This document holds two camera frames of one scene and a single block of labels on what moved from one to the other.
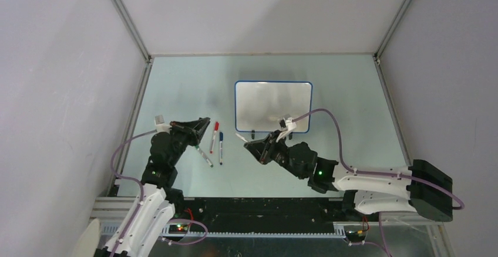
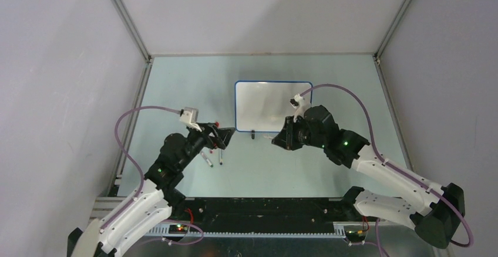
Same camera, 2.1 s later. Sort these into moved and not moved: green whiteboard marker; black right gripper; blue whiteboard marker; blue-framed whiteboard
Moved: black right gripper
Not moved: blue whiteboard marker; green whiteboard marker; blue-framed whiteboard
